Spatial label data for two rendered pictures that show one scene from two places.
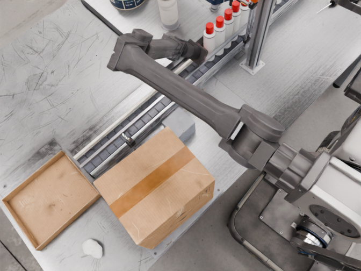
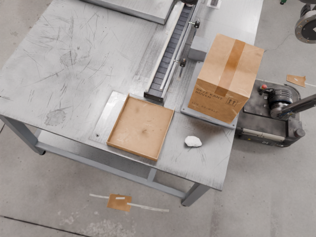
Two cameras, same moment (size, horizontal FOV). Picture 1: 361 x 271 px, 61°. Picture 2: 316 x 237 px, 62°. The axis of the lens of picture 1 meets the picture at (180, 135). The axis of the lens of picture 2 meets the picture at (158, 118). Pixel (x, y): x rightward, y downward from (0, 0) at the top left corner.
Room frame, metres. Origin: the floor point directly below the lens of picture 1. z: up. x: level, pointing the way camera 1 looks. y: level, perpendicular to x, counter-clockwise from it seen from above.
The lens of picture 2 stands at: (-0.10, 0.90, 2.07)
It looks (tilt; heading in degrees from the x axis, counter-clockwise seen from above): 63 degrees down; 315
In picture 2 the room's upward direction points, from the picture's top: 9 degrees clockwise
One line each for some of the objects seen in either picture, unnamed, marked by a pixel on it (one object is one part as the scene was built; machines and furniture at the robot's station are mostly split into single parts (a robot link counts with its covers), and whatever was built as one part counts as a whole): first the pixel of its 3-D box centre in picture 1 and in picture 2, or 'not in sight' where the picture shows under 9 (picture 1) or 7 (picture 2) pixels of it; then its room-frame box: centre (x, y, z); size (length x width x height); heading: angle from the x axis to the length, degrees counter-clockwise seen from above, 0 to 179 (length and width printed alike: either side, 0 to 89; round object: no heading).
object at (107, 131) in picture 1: (172, 76); (176, 20); (0.78, -0.01, 0.91); 1.07 x 0.01 x 0.02; 124
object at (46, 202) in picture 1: (51, 198); (142, 125); (0.35, 0.55, 0.85); 0.30 x 0.26 x 0.04; 124
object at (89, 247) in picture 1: (92, 249); (193, 141); (0.13, 0.40, 0.85); 0.08 x 0.07 x 0.04; 15
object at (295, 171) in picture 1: (291, 168); not in sight; (0.15, -0.20, 1.45); 0.09 x 0.08 x 0.12; 131
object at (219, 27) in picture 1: (218, 36); not in sight; (0.88, -0.24, 0.98); 0.05 x 0.05 x 0.20
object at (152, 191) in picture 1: (159, 190); (224, 79); (0.27, 0.11, 0.99); 0.30 x 0.24 x 0.27; 119
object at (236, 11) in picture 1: (233, 21); not in sight; (0.95, -0.32, 0.98); 0.05 x 0.05 x 0.20
